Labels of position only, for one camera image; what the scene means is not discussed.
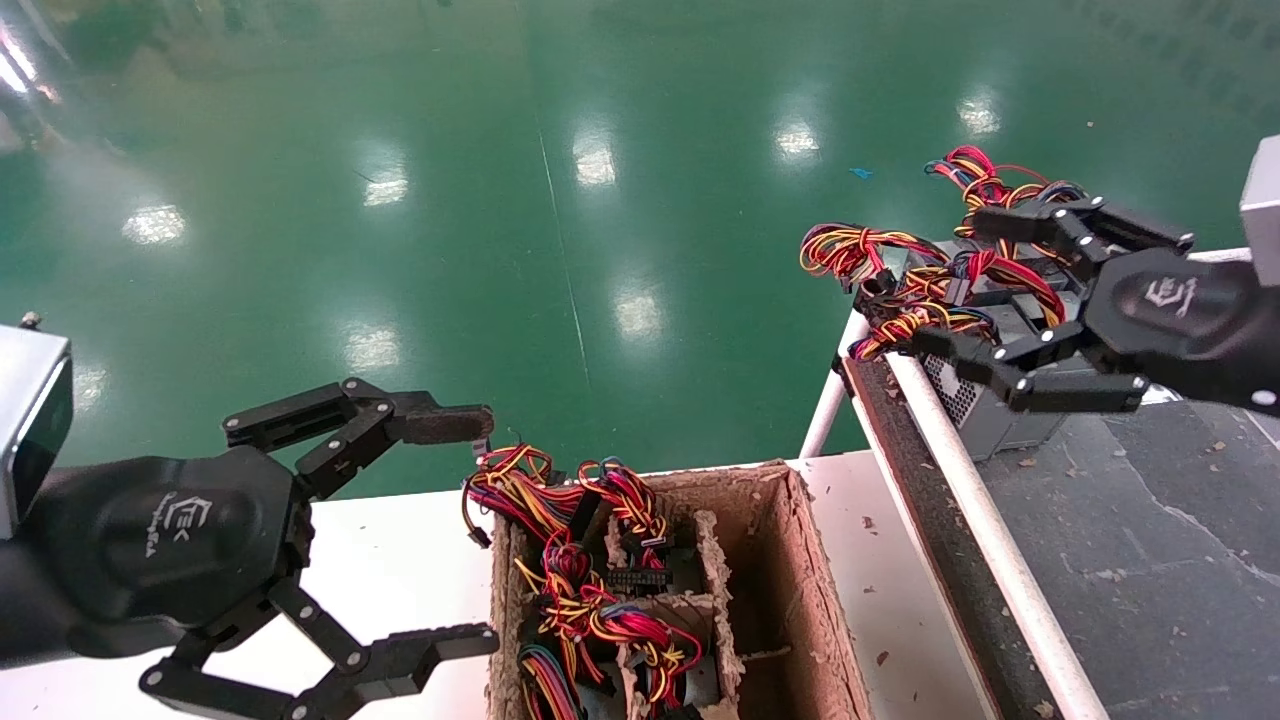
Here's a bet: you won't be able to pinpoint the worn brown cardboard box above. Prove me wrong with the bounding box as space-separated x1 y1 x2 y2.
486 460 876 720

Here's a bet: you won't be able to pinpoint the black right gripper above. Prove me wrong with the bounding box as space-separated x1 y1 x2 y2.
908 195 1280 414

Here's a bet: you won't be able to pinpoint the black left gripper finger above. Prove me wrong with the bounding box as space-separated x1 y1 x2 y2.
222 378 496 501

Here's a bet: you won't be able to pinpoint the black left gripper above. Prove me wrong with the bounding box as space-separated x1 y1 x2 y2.
30 445 501 720

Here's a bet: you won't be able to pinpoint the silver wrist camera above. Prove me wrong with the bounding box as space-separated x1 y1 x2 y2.
0 312 76 541
1240 135 1280 259

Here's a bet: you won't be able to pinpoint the grey power supply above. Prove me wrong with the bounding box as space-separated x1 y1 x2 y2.
925 145 1051 216
515 642 586 720
798 222 991 301
850 300 1093 463
1005 178 1096 211
575 458 673 591
945 248 1181 406

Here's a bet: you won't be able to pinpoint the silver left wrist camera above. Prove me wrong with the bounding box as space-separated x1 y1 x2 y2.
0 312 76 541

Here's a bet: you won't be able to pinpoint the coloured wires in box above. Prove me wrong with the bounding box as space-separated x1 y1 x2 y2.
462 443 566 549

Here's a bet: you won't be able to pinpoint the frayed cardboard divider insert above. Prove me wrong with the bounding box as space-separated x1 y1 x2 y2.
600 508 749 720

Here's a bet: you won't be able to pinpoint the wire bundles inside box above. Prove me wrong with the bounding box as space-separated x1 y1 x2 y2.
515 535 706 701

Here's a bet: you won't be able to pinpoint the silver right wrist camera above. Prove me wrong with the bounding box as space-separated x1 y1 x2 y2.
1240 135 1280 259

